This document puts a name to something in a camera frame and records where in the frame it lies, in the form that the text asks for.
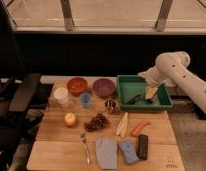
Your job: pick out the silver fork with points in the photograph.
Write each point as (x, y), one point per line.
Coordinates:
(83, 139)

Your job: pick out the dark grape bunch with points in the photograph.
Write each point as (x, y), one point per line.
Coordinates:
(97, 122)

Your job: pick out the red bowl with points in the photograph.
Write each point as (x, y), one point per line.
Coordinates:
(76, 86)

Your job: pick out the purple bowl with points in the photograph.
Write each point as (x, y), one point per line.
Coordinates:
(103, 87)

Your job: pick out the blue sponge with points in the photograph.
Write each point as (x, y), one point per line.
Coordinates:
(128, 151)

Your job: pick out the black rectangular block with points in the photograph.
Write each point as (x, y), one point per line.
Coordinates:
(142, 150)

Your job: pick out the white cup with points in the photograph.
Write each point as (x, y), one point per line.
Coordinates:
(61, 95)

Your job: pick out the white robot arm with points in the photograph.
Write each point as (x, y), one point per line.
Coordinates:
(173, 65)

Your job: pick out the yellow apple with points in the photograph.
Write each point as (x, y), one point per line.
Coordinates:
(70, 119)

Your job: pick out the green plastic tray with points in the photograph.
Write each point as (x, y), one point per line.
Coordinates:
(130, 85)

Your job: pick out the blue cup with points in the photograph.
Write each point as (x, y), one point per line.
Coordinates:
(85, 99)

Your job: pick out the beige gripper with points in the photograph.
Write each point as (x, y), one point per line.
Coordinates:
(150, 92)

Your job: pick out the black chair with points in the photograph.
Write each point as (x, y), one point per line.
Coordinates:
(15, 100)

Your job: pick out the black dish brush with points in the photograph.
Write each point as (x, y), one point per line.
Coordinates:
(138, 98)

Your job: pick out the small striped object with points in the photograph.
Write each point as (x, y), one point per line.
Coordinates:
(110, 104)

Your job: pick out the orange carrot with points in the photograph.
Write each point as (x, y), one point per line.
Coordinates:
(137, 129)

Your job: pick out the light blue cloth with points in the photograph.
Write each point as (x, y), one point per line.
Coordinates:
(106, 153)

